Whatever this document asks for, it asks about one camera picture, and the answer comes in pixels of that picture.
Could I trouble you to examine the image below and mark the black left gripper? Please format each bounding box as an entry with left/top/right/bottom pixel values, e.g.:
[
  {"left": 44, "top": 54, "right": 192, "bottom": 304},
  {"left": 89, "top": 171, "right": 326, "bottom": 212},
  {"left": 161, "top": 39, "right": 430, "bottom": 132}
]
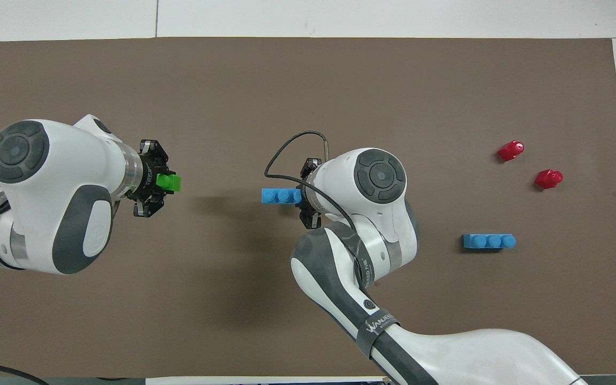
[{"left": 134, "top": 140, "right": 169, "bottom": 218}]

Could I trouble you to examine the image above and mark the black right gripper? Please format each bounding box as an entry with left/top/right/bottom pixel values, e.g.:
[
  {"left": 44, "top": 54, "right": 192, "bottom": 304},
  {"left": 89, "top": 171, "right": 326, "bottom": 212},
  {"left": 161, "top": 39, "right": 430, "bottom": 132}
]
[{"left": 300, "top": 157, "right": 324, "bottom": 230}]

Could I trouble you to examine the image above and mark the green two-stud toy brick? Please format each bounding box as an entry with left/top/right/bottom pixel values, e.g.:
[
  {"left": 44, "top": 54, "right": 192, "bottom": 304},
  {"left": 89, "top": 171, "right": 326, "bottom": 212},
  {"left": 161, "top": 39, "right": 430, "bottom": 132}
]
[{"left": 156, "top": 172, "right": 183, "bottom": 194}]

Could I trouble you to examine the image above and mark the blue three-stud toy brick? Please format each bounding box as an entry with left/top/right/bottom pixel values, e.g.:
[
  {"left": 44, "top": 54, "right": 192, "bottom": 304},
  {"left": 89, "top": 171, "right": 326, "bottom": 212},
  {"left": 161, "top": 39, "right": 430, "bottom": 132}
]
[
  {"left": 463, "top": 233, "right": 517, "bottom": 251},
  {"left": 261, "top": 187, "right": 304, "bottom": 206}
]

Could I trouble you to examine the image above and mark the brown table mat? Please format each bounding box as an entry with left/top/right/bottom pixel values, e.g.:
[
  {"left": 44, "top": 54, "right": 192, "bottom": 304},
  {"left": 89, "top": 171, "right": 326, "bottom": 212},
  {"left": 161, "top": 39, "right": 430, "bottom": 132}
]
[{"left": 0, "top": 36, "right": 616, "bottom": 378}]

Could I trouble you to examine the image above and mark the red one-stud toy brick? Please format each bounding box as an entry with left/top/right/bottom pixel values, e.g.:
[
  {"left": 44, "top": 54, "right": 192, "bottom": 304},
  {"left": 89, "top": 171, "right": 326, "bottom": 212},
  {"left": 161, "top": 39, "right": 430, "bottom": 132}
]
[
  {"left": 533, "top": 168, "right": 564, "bottom": 190},
  {"left": 496, "top": 140, "right": 526, "bottom": 163}
]

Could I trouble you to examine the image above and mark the black left base cable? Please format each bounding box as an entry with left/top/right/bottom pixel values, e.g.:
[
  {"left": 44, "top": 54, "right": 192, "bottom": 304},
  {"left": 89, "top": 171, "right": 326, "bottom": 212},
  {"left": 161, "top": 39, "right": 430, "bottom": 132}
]
[{"left": 0, "top": 359, "right": 50, "bottom": 385}]

